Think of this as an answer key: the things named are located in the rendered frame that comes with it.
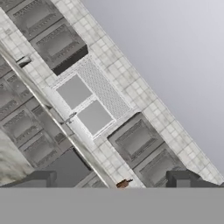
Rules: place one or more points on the grey wall cabinet run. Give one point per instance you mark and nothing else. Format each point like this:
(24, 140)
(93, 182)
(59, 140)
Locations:
(55, 40)
(145, 151)

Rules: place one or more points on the silver sink tap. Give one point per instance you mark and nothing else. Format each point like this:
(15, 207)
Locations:
(69, 118)

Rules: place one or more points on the dark grey dishwasher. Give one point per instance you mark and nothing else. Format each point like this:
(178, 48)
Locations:
(68, 169)

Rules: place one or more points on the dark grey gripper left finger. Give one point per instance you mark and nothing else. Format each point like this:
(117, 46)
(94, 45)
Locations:
(40, 179)

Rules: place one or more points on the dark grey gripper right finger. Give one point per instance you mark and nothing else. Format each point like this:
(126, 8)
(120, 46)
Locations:
(182, 178)

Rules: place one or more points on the white framed window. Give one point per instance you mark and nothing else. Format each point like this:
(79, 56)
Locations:
(93, 96)

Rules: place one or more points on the small brown object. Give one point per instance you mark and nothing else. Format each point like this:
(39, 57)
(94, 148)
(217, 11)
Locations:
(124, 183)

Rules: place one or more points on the grey base cabinet run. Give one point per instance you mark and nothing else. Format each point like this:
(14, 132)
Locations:
(20, 116)

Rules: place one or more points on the small grey cylinder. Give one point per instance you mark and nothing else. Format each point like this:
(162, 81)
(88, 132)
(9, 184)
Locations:
(24, 61)

